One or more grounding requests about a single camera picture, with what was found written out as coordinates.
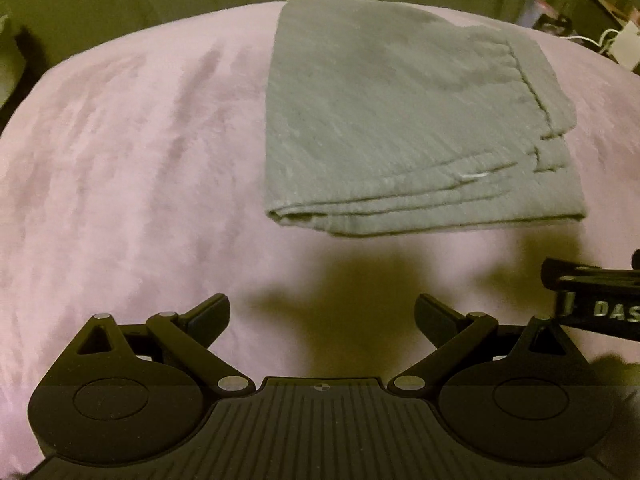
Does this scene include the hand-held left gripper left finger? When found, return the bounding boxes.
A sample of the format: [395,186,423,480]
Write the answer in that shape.
[59,293,257,395]

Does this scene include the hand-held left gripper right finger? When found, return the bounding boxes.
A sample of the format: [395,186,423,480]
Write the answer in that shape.
[387,294,582,396]

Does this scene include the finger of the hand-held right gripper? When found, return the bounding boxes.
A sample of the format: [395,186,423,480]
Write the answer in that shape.
[541,249,640,292]

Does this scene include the grey pants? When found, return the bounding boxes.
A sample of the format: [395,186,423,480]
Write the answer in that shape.
[262,0,588,238]

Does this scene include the pink fleece blanket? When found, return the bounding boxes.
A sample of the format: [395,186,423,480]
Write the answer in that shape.
[0,1,640,480]

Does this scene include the white power adapter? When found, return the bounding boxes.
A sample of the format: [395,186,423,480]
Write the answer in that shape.
[606,26,640,74]

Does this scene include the small black device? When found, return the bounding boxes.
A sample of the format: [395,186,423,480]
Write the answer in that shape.
[536,14,574,37]

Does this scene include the dark flat board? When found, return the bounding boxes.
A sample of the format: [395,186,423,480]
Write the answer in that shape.
[580,0,640,31]

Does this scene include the colourful small box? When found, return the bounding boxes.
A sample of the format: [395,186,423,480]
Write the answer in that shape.
[516,0,559,29]

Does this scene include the white cable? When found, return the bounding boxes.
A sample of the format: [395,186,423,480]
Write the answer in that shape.
[564,29,622,57]

